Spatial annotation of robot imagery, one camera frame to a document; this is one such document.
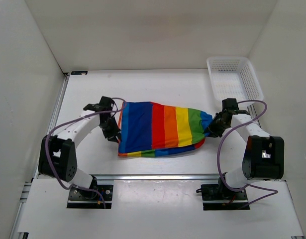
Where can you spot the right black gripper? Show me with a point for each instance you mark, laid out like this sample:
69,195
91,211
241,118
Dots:
214,131

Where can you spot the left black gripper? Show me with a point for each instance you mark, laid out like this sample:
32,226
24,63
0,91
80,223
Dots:
115,132

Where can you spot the rainbow striped shorts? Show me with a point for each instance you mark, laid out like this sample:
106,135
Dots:
150,129

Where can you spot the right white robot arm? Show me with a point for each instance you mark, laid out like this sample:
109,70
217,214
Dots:
264,154

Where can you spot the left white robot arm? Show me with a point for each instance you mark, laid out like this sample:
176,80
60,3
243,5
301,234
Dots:
58,157

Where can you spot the white plastic basket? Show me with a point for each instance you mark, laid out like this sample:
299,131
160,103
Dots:
233,77

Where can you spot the black corner label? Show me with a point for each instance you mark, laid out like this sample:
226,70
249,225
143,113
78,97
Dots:
79,72

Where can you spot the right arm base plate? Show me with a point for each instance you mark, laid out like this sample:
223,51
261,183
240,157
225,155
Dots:
217,197

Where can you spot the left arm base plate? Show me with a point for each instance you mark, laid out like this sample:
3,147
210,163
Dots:
80,199

